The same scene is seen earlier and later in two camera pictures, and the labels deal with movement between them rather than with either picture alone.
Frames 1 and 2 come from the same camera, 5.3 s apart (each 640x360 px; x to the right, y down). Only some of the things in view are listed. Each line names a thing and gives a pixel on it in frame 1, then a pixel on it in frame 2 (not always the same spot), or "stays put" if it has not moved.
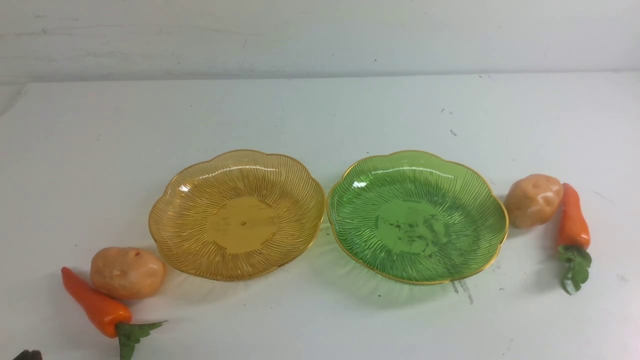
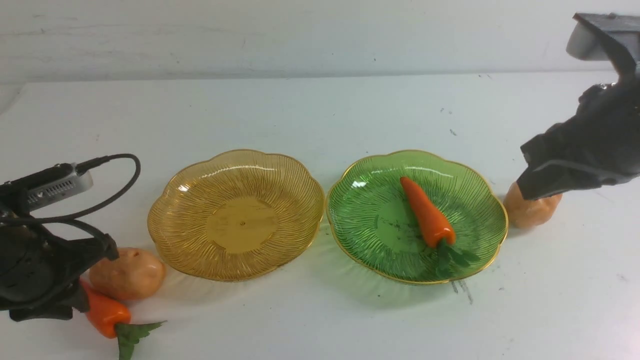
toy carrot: x=573 y=240 to x=433 y=231
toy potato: x=534 y=200 stays put
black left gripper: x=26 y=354 to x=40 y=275
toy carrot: x=112 y=319 stays put
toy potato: x=126 y=273 stays put
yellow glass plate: x=242 y=215 stays put
